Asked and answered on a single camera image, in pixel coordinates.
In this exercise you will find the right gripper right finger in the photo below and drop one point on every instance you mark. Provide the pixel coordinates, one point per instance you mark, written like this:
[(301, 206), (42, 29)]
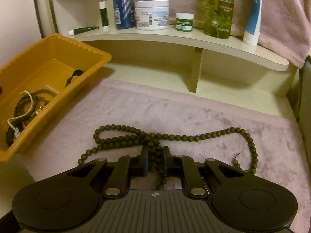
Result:
[(185, 168)]

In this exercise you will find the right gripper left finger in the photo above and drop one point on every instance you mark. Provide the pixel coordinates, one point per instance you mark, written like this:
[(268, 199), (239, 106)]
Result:
[(122, 171)]

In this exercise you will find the black wristwatch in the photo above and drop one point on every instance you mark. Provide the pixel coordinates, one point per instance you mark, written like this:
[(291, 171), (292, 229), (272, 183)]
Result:
[(74, 74)]

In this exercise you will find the orange plastic tray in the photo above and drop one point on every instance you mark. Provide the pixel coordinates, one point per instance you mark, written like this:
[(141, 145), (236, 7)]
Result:
[(33, 87)]

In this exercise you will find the silver wristwatch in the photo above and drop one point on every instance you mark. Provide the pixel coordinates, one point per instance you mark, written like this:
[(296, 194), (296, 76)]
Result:
[(10, 134)]

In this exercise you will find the lilac towel on table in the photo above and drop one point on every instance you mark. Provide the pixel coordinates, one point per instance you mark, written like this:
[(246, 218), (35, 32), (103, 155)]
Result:
[(279, 143)]

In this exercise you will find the cream wooden shelf unit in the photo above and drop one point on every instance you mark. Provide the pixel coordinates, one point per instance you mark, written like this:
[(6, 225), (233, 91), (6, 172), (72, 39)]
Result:
[(195, 59)]

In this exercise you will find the dark green small tube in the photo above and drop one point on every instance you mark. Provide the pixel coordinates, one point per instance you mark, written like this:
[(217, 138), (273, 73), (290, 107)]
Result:
[(81, 30)]

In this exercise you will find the small green lip salve jar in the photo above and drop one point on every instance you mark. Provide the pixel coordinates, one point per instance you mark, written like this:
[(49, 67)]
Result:
[(184, 21)]

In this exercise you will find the blue white tube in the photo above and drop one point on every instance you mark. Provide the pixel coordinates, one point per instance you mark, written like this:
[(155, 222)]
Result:
[(252, 29)]

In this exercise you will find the green olive spray bottle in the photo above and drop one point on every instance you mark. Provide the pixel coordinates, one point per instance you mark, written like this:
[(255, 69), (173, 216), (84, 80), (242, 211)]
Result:
[(218, 18)]

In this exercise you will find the white cream jar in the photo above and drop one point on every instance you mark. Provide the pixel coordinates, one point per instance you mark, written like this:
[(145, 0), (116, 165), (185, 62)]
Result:
[(152, 15)]

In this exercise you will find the blue spray bottle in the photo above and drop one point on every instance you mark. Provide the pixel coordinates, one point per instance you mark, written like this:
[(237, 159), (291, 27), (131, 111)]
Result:
[(124, 14)]

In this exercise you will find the green white lip balm stick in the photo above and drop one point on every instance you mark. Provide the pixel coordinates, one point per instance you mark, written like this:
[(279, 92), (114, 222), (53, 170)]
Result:
[(103, 13)]

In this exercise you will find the lilac hanging towel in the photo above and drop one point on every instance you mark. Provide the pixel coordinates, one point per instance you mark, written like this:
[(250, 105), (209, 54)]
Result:
[(285, 25)]

